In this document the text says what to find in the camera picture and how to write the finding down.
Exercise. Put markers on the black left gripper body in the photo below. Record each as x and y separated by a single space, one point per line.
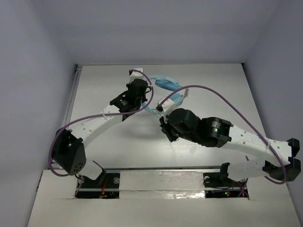
138 85

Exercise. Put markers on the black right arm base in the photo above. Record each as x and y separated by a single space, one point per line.
218 185

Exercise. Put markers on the aluminium rail left side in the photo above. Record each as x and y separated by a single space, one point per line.
67 113

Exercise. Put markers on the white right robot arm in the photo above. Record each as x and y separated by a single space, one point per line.
272 158

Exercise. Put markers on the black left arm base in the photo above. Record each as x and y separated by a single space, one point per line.
105 186

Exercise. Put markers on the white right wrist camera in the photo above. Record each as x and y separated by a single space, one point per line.
169 106

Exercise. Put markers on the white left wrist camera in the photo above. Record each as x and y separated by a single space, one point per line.
136 74

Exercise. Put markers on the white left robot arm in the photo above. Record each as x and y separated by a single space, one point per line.
70 142

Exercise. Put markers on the white front platform board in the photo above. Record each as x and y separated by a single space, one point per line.
56 206

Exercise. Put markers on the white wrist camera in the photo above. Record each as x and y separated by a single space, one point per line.
169 106
136 74

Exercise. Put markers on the light blue headphones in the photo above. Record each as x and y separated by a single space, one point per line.
166 83

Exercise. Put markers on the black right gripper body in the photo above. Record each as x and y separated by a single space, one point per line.
171 132

